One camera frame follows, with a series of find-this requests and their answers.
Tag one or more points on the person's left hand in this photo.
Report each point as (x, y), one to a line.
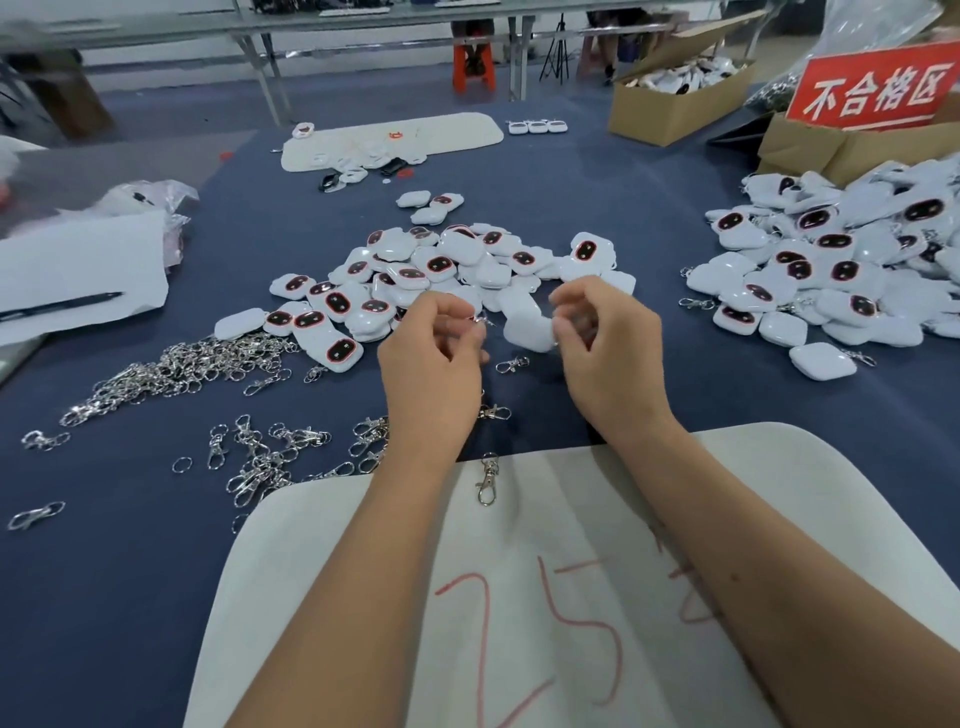
(428, 383)

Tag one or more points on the person's right hand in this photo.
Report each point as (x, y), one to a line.
(615, 368)

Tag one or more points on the white tag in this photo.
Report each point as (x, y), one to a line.
(528, 330)

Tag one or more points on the person's right forearm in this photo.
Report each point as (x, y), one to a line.
(780, 578)

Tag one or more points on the person's left forearm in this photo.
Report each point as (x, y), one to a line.
(338, 600)

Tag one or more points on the white foam board red marks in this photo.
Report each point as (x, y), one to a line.
(555, 525)

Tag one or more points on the small white plastic part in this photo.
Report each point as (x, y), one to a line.
(558, 126)
(518, 126)
(537, 126)

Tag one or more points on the long white foam board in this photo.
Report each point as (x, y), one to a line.
(458, 132)

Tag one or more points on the open cardboard box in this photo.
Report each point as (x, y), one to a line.
(665, 120)

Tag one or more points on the flat brown cardboard box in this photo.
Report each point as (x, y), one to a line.
(818, 153)

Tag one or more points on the red plastic stool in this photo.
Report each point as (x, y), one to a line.
(474, 72)

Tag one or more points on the black tripod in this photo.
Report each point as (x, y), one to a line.
(555, 53)

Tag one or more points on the orange plastic stool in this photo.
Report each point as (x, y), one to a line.
(474, 33)

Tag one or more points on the white paper sheet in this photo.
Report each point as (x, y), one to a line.
(78, 263)

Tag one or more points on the black pen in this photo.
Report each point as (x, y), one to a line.
(60, 306)

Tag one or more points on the red sign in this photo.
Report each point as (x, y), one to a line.
(873, 87)

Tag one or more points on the large clear plastic bag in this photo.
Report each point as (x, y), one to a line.
(885, 23)

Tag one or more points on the white plastic bag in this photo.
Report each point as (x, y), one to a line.
(15, 158)

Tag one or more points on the grey metal table frame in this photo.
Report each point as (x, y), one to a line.
(150, 30)

